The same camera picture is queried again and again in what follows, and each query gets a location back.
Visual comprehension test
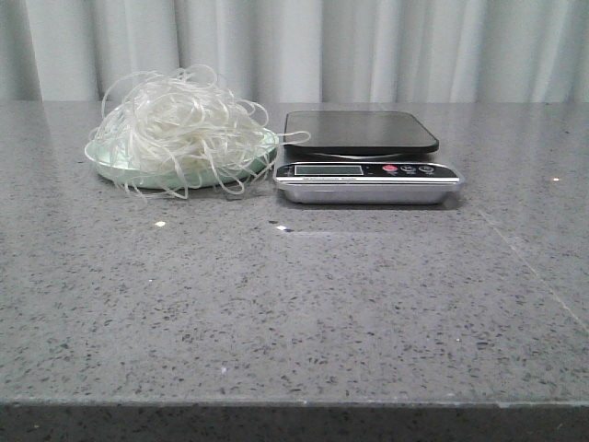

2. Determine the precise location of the white vermicelli noodle bundle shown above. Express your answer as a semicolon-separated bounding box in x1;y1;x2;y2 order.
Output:
87;64;309;199

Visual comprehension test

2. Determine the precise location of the silver black kitchen scale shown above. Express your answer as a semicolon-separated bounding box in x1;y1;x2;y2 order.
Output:
273;110;464;205

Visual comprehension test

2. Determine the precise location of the white pleated curtain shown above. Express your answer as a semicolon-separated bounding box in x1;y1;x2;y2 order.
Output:
1;1;588;102

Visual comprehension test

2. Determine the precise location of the pale green round plate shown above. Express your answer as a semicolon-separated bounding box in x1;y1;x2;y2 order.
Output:
85;129;279;190

